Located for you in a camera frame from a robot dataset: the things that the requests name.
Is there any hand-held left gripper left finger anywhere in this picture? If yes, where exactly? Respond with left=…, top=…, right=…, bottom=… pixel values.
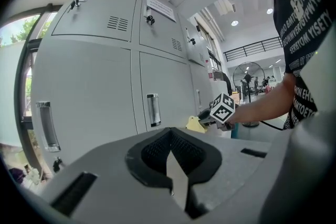
left=125, top=127, right=173, bottom=189

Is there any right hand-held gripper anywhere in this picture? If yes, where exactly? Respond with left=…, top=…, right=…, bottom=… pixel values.
left=196, top=92, right=237, bottom=132

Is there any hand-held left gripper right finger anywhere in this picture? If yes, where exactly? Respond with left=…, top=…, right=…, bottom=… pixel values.
left=170, top=127, right=223, bottom=187

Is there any yellow cloth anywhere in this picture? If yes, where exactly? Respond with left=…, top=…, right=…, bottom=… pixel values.
left=185, top=115, right=207, bottom=134

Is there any grey metal locker door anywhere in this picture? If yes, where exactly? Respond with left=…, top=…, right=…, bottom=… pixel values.
left=139, top=51, right=197, bottom=132

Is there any grey metal locker cabinet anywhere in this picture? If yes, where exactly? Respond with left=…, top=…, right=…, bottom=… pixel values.
left=30, top=0, right=215, bottom=174

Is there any person's right forearm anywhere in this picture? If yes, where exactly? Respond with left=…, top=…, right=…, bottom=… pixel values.
left=230, top=72, right=296, bottom=125

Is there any black railing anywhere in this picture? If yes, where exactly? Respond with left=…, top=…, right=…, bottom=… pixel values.
left=223, top=36, right=284, bottom=62

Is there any black printed t-shirt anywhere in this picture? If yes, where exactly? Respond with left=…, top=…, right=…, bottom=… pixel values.
left=262, top=0, right=334, bottom=131

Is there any white paper notice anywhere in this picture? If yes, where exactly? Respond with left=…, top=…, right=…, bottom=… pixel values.
left=146, top=0, right=177, bottom=22

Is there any purple bag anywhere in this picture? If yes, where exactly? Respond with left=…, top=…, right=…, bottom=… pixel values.
left=9, top=167, right=26, bottom=185

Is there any black pedestal fan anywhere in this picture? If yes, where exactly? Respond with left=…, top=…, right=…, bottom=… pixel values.
left=233, top=61, right=261, bottom=129

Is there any black window frame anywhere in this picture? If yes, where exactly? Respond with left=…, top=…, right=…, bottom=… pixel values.
left=0, top=4, right=61, bottom=166

